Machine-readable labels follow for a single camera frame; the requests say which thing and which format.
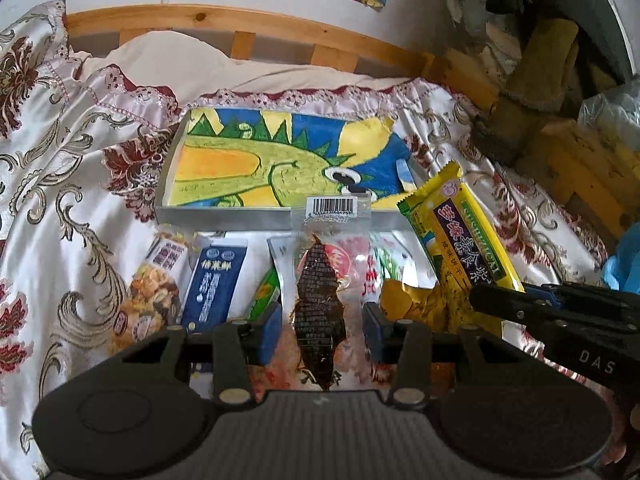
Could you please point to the blue plastic bag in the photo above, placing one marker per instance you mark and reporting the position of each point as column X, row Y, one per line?
column 627, row 260

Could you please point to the green pink snack packet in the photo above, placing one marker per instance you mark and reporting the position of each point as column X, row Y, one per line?
column 396, row 260

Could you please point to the box with dinosaur drawing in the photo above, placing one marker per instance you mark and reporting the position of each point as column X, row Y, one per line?
column 225, row 218

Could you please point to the clear dark jerky packet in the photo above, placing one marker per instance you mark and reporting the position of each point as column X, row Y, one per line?
column 318, row 290

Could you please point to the orange pink-capped bottle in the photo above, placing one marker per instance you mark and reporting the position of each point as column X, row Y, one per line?
column 415, row 303

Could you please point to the beige pillow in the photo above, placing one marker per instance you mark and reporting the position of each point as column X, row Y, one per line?
column 200, row 67

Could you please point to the long yellow cracker packet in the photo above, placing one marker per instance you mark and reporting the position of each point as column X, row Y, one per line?
column 460, row 230

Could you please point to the yellow wooden crate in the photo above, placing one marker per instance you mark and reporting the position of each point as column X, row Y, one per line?
column 585, row 172

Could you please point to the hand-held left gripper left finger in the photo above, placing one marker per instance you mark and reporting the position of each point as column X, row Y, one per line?
column 270, row 334

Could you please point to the yellow foam cushion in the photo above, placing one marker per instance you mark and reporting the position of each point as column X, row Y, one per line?
column 545, row 62

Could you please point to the wooden bed headboard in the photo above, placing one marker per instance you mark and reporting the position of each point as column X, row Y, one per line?
column 260, row 17

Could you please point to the blue white snack packet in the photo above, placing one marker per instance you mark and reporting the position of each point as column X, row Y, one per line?
column 215, row 285

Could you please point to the nut mix snack packet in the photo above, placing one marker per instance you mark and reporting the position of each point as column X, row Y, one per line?
column 150, row 295

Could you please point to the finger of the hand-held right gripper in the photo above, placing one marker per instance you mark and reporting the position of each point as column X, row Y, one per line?
column 543, row 293
column 495, row 301

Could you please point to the dinosaur drawing paper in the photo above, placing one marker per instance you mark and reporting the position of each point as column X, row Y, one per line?
column 250, row 160

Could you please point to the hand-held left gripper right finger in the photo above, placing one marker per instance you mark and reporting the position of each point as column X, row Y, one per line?
column 372, row 334

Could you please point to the green white small packet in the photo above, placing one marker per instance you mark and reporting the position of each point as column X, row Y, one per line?
column 265, row 296

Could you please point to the red pink snack packet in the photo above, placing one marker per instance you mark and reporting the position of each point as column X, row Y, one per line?
column 353, row 260

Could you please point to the clear plastic bag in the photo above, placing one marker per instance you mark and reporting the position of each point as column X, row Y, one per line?
column 611, row 110

